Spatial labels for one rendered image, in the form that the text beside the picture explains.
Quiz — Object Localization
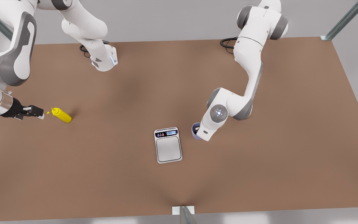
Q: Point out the yellow sauce bottle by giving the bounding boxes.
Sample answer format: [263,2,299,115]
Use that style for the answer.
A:
[47,107,73,124]

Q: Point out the silver kitchen scale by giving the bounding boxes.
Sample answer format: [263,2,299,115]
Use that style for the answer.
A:
[154,127,183,164]

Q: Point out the black cable loop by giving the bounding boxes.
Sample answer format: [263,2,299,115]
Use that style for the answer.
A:
[79,40,110,58]
[220,36,239,54]

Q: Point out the blue cup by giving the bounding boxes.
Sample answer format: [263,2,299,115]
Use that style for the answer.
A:
[191,122,202,141]

